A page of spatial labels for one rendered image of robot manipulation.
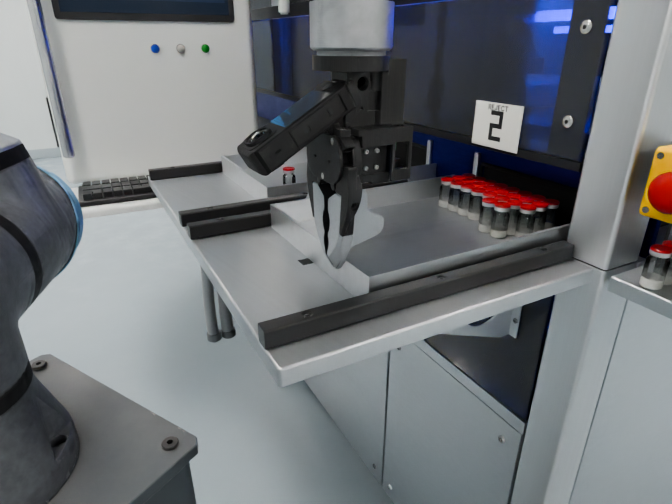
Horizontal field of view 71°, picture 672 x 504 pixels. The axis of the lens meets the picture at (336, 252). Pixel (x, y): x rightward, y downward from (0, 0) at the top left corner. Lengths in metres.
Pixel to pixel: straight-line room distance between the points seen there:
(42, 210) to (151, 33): 0.86
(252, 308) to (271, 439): 1.12
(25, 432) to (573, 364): 0.60
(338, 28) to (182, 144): 0.95
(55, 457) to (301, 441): 1.16
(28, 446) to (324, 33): 0.41
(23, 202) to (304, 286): 0.27
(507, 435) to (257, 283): 0.49
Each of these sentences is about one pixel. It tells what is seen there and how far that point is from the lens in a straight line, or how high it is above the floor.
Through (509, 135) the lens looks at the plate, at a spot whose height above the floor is 1.01.
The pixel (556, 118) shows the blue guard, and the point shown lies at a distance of 0.64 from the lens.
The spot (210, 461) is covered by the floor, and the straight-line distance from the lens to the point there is 1.56.
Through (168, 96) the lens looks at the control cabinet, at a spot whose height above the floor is 1.00.
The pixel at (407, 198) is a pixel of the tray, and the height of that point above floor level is 0.89.
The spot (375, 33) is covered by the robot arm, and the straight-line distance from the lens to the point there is 0.44.
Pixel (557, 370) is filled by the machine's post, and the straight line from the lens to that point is 0.72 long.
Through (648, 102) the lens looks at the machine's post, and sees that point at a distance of 0.59.
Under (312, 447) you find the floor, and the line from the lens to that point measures 1.56.
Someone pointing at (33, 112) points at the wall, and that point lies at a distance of 5.90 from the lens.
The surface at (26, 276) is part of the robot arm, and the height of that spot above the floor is 0.95.
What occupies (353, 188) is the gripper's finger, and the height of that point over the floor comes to 1.00.
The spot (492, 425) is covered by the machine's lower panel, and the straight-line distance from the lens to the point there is 0.87.
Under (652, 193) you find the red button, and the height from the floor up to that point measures 0.99.
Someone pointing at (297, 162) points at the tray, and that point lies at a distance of 1.06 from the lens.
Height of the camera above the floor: 1.13
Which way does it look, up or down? 24 degrees down
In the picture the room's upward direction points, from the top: straight up
